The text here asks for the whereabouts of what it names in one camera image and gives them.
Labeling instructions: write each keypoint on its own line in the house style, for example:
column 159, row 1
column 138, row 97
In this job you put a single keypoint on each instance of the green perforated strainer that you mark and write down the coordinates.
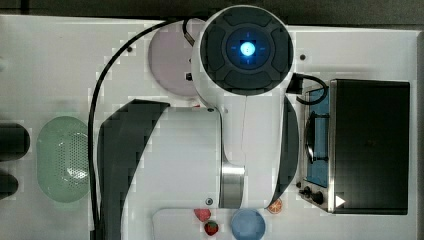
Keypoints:
column 62, row 162

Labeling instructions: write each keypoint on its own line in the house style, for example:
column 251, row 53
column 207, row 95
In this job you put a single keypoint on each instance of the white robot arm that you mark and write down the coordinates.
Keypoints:
column 239, row 150

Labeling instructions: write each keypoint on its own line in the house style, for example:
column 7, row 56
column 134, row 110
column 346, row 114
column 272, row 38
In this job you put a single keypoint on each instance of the black cylinder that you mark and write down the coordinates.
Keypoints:
column 8, row 185
column 14, row 141

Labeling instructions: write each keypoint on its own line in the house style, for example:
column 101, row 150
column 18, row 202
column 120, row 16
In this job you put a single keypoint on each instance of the black cylinder lower left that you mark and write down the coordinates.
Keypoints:
column 8, row 185

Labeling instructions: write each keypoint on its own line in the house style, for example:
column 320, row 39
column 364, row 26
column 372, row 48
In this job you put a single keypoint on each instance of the red strawberry toy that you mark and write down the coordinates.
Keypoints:
column 211, row 228

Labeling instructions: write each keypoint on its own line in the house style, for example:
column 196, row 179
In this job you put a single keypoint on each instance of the orange slice toy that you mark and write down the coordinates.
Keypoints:
column 275, row 207

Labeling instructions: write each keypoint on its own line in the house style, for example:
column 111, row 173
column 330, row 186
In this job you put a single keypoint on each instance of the black cylinder upper left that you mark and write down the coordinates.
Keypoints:
column 14, row 141

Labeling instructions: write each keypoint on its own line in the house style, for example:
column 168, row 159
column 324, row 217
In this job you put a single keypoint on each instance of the pink strawberry toy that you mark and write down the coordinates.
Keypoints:
column 202, row 214

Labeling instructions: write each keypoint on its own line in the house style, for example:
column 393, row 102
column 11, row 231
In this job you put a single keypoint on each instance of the black toaster oven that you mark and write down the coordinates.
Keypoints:
column 355, row 147

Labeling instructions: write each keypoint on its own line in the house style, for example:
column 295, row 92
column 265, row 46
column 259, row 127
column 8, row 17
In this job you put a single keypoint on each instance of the blue round bowl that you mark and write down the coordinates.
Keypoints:
column 248, row 224

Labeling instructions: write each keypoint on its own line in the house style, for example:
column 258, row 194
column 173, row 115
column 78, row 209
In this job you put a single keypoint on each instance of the pink round plate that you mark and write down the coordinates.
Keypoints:
column 169, row 59

